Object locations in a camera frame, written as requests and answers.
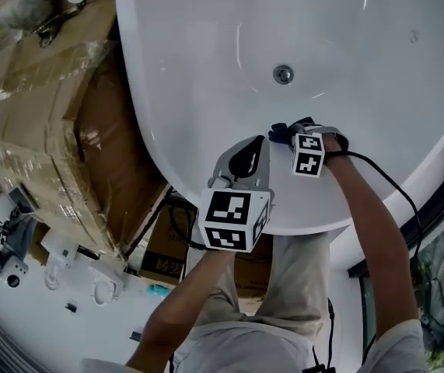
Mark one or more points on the metal bathtub drain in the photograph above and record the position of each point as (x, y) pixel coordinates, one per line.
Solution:
(283, 74)

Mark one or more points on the person's right forearm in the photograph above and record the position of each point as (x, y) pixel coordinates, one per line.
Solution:
(373, 227)

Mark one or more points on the small black fitting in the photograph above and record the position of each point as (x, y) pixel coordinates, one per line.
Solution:
(70, 307)
(136, 335)

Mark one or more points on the white camera device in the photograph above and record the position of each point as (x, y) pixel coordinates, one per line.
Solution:
(11, 276)

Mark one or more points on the small printed cardboard box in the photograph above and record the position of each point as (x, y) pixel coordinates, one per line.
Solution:
(163, 243)

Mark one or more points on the dark blue cleaning cloth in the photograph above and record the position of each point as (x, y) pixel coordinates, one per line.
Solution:
(280, 132)

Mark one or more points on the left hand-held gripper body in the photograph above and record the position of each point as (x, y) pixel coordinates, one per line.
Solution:
(225, 212)

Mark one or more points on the person's white shirt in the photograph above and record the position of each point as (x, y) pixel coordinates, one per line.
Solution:
(245, 348)

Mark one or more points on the black framed window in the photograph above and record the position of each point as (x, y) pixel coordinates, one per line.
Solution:
(439, 286)

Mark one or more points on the white bathtub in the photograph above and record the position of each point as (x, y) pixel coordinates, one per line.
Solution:
(322, 33)

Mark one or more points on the metal faucet fitting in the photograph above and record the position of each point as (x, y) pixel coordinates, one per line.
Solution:
(56, 25)

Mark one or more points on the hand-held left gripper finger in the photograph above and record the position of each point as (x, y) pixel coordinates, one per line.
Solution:
(219, 165)
(263, 173)

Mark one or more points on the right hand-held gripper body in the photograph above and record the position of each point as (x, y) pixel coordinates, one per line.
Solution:
(308, 157)

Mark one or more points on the person's beige trousers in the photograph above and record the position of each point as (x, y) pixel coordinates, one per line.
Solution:
(303, 270)

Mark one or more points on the large taped cardboard box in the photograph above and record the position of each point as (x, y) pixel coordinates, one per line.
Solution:
(43, 130)

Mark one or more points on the person's left forearm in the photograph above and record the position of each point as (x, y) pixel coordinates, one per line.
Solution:
(175, 305)

